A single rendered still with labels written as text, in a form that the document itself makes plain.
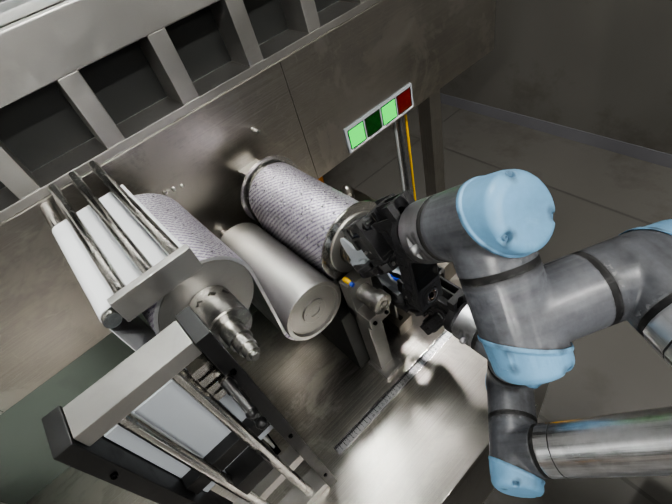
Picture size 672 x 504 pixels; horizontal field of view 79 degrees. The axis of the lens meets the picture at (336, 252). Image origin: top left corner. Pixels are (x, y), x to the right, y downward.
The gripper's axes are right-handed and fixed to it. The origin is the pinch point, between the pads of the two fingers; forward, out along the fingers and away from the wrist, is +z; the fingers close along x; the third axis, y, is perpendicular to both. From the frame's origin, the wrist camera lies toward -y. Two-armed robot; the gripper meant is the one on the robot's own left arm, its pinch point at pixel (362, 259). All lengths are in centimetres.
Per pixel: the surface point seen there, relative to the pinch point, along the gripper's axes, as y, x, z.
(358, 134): 18.0, -32.5, 32.2
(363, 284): -4.5, 1.0, 4.4
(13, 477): 4, 73, 46
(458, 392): -36.6, -3.8, 11.0
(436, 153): -4, -81, 72
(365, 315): -9.5, 3.5, 6.5
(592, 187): -79, -179, 101
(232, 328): 6.1, 22.8, -8.2
